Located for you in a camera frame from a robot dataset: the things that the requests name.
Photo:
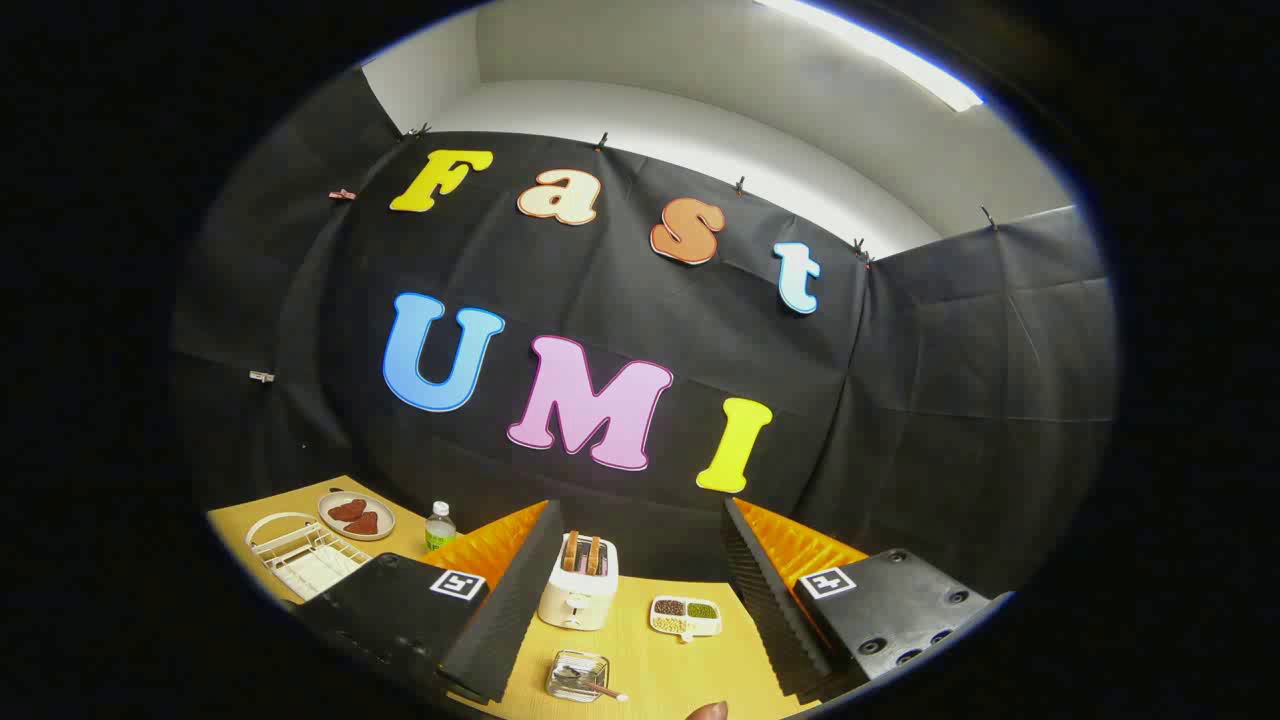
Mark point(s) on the white toaster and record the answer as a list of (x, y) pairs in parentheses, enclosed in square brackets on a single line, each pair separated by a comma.
[(575, 600)]

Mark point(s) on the white divided bean dish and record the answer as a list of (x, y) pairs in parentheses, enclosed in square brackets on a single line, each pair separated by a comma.
[(686, 618)]

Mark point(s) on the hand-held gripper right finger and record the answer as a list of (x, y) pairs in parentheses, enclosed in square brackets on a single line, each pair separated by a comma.
[(765, 600)]

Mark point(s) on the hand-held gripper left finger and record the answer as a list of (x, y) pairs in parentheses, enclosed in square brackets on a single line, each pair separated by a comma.
[(505, 620)]

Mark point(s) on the small beige plate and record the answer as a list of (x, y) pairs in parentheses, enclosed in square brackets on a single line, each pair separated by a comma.
[(385, 512)]

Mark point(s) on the red meat slice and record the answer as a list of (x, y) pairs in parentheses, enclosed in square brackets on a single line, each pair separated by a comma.
[(348, 510), (362, 523)]

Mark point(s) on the black backdrop cloth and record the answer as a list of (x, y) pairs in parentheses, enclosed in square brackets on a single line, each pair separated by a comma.
[(900, 380)]

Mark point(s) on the brown toast slice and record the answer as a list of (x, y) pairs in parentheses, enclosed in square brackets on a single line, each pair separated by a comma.
[(570, 552), (593, 556)]

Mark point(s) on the green label drink bottle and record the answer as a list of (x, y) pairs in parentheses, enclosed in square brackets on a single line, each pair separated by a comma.
[(440, 530)]

